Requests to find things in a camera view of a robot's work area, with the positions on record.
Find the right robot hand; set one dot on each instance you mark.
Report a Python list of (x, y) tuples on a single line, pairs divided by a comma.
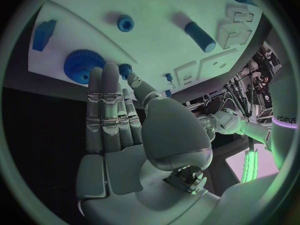
[(168, 131)]

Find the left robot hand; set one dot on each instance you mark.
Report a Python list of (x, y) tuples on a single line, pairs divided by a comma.
[(206, 124)]

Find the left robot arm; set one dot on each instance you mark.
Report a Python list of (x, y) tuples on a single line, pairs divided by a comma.
[(234, 122)]

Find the white task board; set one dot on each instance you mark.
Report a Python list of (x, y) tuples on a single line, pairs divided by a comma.
[(152, 41)]

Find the small blue plug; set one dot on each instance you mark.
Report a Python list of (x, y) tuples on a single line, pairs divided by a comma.
[(168, 76), (168, 93)]

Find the small blue gear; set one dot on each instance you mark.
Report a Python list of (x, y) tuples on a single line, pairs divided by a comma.
[(124, 70)]

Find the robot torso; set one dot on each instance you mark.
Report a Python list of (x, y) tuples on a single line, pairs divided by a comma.
[(284, 105)]

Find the long blue cylinder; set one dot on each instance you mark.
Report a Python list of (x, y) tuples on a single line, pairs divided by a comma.
[(200, 36)]

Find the large blue gear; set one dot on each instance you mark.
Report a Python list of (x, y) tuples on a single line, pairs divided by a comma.
[(78, 65)]

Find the blue peg with socket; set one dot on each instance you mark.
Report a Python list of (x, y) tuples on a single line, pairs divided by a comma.
[(125, 23)]

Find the blue block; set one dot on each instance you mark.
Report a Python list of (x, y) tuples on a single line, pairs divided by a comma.
[(43, 35)]

